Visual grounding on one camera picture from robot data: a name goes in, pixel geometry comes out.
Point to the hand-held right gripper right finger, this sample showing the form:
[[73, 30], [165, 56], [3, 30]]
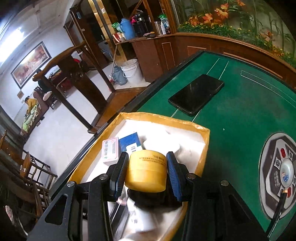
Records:
[[173, 176]]

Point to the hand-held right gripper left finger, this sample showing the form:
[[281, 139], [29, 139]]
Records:
[[120, 176]]

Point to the yellow round jar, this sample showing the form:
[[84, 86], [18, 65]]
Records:
[[145, 171]]

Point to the yellow foam-lined box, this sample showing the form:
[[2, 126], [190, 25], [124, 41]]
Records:
[[161, 119]]

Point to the pink and white box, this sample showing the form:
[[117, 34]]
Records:
[[110, 150]]

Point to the black round jar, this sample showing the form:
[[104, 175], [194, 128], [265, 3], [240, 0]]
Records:
[[152, 199]]

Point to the white round container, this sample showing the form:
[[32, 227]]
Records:
[[159, 143]]

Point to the blue box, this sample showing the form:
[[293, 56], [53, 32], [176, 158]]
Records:
[[129, 141]]

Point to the white flat box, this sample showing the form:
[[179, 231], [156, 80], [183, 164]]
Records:
[[143, 220]]

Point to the wooden armchair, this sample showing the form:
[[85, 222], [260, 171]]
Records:
[[37, 176]]

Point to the black smartphone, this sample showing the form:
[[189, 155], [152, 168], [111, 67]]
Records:
[[196, 95]]

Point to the mahjong table control panel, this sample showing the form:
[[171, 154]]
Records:
[[272, 176]]

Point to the grey-blue kettle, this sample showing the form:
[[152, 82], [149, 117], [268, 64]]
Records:
[[120, 76]]

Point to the white plastic bucket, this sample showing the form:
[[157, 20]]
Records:
[[131, 71]]

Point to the floral tablecloth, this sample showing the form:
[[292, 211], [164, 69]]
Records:
[[29, 119]]

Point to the black pen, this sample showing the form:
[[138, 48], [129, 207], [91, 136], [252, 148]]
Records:
[[278, 213]]

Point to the wooden cabinet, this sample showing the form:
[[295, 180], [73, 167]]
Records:
[[148, 58]]

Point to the blue thermos jug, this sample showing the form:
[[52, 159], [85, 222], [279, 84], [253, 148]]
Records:
[[128, 29]]

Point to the stainless steel cup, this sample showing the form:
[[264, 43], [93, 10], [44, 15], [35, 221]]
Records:
[[158, 28]]

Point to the green packet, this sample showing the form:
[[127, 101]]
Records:
[[163, 19], [116, 27]]

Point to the black thermos pot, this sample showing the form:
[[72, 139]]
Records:
[[141, 26]]

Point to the artificial flower display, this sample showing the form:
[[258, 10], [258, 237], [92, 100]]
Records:
[[208, 18]]

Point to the framed wall painting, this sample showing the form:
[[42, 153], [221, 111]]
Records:
[[30, 64]]

